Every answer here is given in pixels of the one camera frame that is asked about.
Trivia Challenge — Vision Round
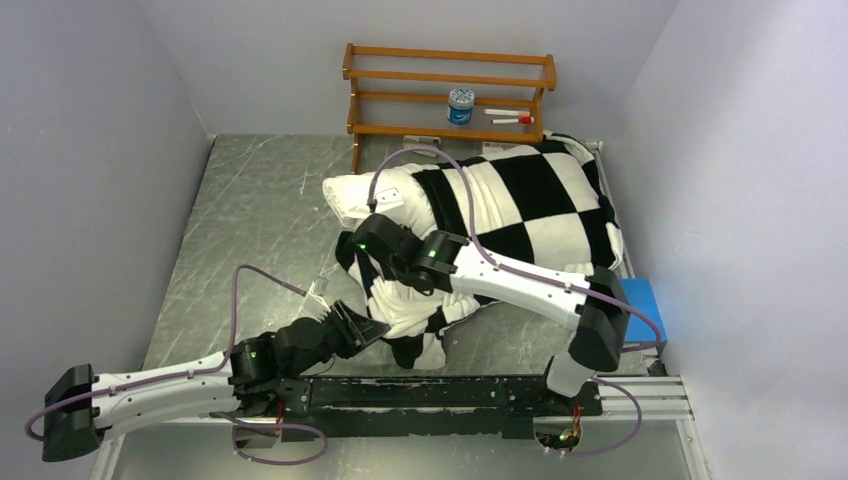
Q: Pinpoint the black white checkered pillowcase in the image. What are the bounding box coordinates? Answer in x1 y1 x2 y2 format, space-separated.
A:
335 132 624 370

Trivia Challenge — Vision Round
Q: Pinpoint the red capped marker pen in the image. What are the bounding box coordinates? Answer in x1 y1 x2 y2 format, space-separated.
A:
490 116 535 125

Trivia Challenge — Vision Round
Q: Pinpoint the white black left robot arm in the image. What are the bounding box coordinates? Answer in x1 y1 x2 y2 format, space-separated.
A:
38 301 390 462

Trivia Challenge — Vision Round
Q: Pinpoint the blue white round jar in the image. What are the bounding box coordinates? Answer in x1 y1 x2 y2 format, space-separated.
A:
447 87 475 126

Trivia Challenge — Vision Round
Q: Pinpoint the white marker pen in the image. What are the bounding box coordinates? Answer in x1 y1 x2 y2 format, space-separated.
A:
484 108 531 117

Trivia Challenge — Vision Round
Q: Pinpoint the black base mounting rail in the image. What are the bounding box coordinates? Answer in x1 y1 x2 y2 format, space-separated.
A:
233 374 603 439

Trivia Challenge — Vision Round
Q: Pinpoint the wooden shelf rack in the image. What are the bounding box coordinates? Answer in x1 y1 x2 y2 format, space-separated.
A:
342 43 558 173

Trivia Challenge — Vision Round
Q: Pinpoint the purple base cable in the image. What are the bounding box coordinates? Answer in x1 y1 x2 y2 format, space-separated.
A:
533 377 644 460
211 410 330 468

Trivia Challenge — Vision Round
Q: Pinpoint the small white red box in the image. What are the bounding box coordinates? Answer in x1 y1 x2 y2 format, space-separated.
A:
482 141 520 152

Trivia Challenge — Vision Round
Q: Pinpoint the white pillow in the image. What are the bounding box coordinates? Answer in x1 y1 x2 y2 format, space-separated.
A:
322 164 436 237

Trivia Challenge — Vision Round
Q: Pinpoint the blue foam block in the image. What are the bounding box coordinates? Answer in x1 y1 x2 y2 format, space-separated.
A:
620 278 667 343

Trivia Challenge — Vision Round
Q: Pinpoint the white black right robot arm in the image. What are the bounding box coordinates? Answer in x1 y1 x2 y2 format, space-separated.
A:
351 214 630 414

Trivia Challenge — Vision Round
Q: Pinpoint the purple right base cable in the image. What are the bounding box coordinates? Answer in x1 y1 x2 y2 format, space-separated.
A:
533 377 644 460

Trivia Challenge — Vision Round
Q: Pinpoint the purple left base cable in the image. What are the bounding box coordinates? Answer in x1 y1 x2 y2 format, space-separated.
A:
211 410 330 468

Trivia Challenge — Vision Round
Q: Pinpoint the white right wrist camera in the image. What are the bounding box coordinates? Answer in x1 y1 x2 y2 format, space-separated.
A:
371 188 405 213

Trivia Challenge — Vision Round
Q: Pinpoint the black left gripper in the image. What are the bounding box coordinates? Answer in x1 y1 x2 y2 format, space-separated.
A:
285 297 392 376

